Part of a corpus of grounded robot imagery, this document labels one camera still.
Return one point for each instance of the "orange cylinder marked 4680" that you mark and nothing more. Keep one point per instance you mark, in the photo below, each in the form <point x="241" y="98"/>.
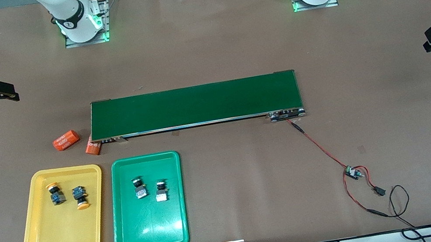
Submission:
<point x="93" y="148"/>
<point x="66" y="140"/>

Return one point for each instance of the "yellow capped push button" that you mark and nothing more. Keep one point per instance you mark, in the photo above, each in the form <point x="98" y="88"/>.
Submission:
<point x="57" y="197"/>
<point x="79" y="196"/>

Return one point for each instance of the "green capped push button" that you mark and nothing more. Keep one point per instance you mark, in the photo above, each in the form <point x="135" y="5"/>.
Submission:
<point x="161" y="192"/>
<point x="140" y="189"/>

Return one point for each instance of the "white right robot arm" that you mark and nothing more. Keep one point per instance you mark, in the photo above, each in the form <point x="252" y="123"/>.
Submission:
<point x="68" y="14"/>

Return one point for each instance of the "yellow plastic tray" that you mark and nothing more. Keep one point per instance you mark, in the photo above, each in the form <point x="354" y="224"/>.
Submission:
<point x="65" y="236"/>

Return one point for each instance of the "small green controller board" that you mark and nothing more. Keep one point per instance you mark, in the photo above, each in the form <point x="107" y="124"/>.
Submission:
<point x="352" y="172"/>

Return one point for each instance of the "green belt conveyor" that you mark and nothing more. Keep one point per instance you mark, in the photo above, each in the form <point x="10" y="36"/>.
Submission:
<point x="195" y="104"/>

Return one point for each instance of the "green plastic tray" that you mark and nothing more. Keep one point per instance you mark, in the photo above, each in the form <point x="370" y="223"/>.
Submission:
<point x="149" y="225"/>

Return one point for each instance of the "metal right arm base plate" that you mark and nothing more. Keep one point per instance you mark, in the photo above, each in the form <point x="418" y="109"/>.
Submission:
<point x="107" y="20"/>

